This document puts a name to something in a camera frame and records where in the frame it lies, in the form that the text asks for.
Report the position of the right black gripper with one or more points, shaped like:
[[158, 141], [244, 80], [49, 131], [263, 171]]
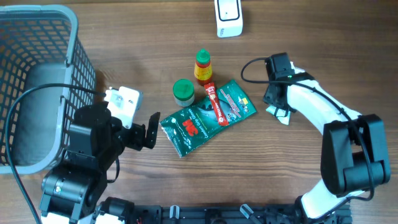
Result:
[[267, 98]]

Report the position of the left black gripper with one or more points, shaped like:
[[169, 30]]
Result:
[[137, 130]]

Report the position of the light teal tissue pack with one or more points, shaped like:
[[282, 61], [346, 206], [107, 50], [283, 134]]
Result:
[[282, 115]]

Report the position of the green 3M gloves packet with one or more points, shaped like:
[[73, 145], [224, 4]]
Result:
[[191, 127]]

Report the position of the green lid jar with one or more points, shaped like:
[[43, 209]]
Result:
[[184, 92]]

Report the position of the red coffee stick sachet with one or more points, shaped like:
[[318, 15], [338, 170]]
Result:
[[217, 115]]

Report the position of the red sauce bottle green cap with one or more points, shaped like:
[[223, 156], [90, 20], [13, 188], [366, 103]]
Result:
[[203, 69]]

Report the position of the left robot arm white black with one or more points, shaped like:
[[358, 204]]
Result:
[[71, 189]]

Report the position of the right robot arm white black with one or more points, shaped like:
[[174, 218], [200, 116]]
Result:
[[354, 157]]

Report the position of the white barcode scanner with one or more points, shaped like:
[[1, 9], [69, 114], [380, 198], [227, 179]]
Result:
[[229, 18]]

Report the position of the grey plastic mesh basket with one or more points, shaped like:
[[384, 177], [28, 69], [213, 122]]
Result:
[[46, 76]]

